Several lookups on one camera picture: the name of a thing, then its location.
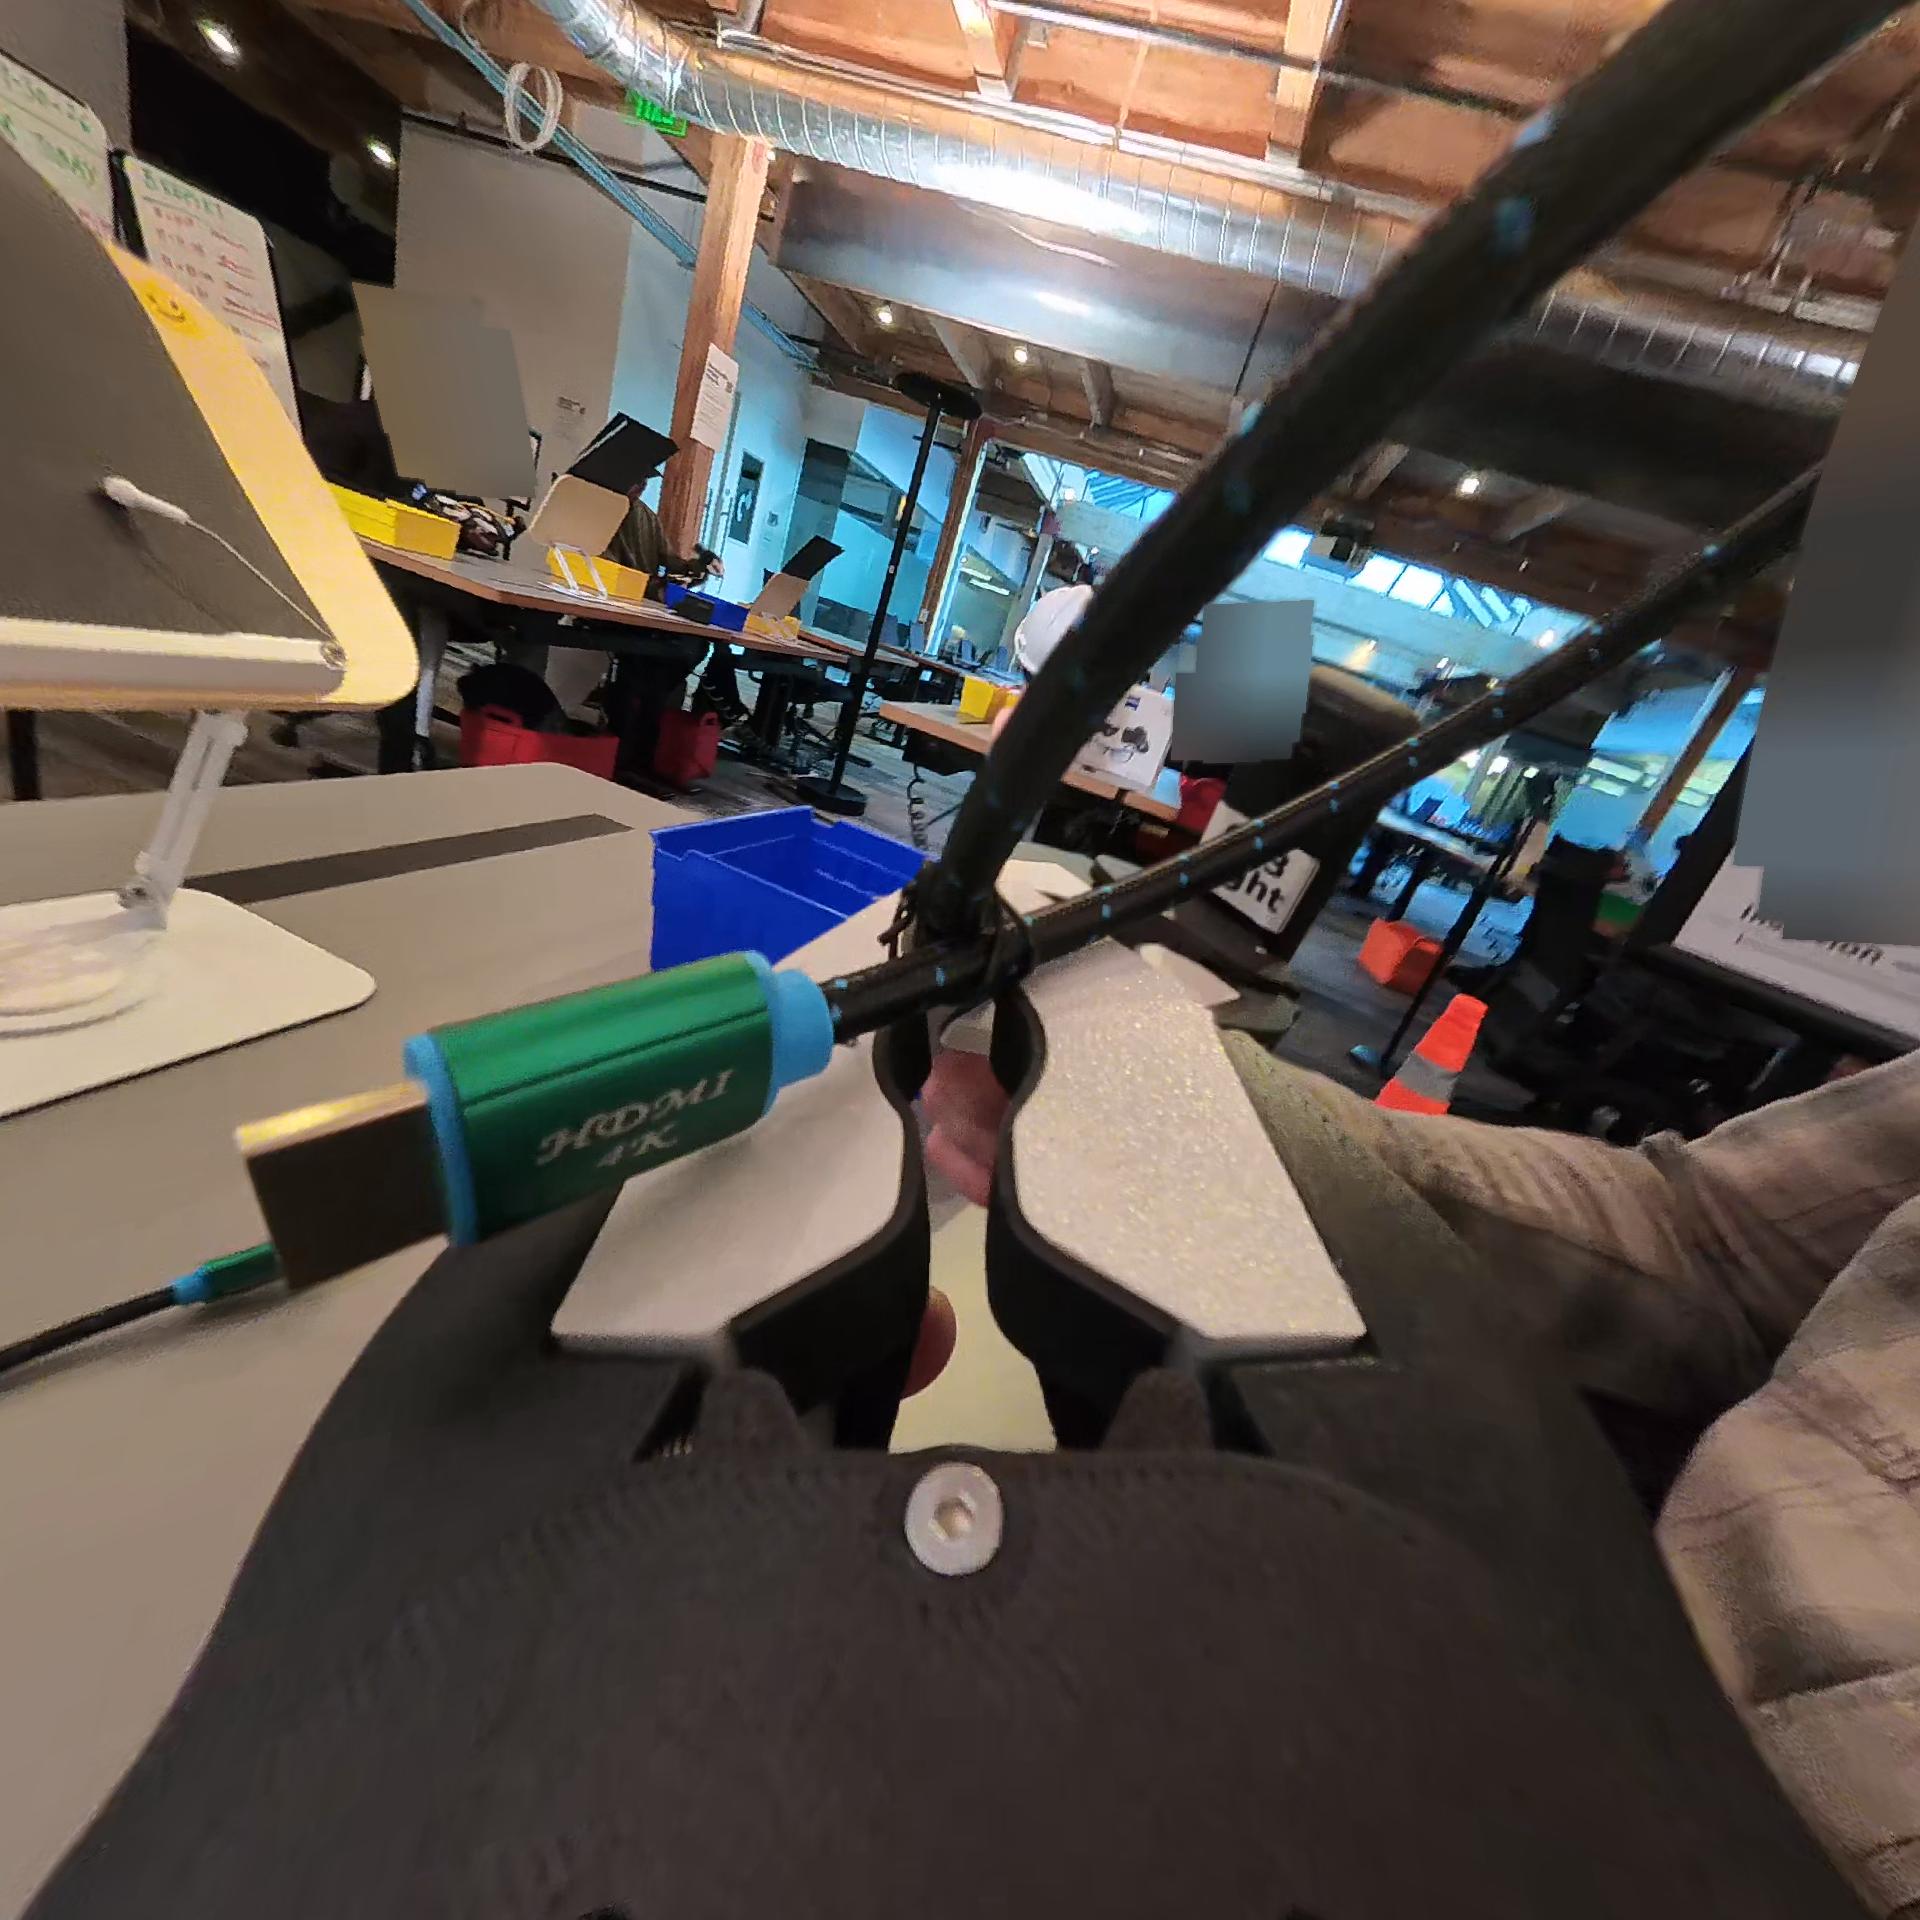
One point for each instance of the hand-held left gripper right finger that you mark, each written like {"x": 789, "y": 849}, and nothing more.
{"x": 1171, "y": 1185}

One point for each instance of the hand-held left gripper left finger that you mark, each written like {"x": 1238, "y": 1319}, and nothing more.
{"x": 751, "y": 1230}

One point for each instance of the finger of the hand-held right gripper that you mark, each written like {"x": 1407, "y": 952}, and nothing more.
{"x": 1036, "y": 884}
{"x": 1195, "y": 974}

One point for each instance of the person's right forearm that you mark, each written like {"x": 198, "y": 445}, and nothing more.
{"x": 1577, "y": 1201}

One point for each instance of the person's right hand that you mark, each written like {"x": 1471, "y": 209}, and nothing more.
{"x": 961, "y": 1118}

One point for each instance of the black twist tie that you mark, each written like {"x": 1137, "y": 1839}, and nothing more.
{"x": 946, "y": 939}

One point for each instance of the orange floor marker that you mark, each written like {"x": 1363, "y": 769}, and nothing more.
{"x": 1396, "y": 956}

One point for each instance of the white product poster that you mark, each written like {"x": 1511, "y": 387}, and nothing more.
{"x": 1125, "y": 743}

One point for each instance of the small yellow bin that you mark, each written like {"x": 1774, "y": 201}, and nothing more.
{"x": 988, "y": 701}
{"x": 398, "y": 521}
{"x": 615, "y": 579}

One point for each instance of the small orange cone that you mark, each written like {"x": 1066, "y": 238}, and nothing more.
{"x": 1437, "y": 1060}

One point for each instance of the white hard hat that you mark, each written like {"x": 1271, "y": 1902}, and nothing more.
{"x": 1052, "y": 622}

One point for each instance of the blue plastic bin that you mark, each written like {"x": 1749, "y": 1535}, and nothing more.
{"x": 751, "y": 902}

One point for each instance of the black pole stand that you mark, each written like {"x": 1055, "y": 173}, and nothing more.
{"x": 885, "y": 599}

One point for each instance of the red tool bag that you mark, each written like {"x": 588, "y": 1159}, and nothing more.
{"x": 540, "y": 745}
{"x": 686, "y": 750}

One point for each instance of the brown cardboard sheet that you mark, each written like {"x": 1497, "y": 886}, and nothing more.
{"x": 579, "y": 510}
{"x": 796, "y": 579}

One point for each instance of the small blue bin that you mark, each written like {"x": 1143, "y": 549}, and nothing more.
{"x": 710, "y": 609}

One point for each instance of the white instruction sign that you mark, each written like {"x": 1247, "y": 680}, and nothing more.
{"x": 1801, "y": 974}

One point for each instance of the clear acrylic sign holder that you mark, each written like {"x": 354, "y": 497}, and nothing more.
{"x": 579, "y": 571}

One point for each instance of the wood-rimmed black board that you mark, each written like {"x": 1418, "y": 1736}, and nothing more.
{"x": 90, "y": 452}

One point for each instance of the handwritten whiteboard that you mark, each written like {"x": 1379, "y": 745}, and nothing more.
{"x": 211, "y": 270}
{"x": 54, "y": 136}

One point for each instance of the round silver duct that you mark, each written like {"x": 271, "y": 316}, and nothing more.
{"x": 901, "y": 113}

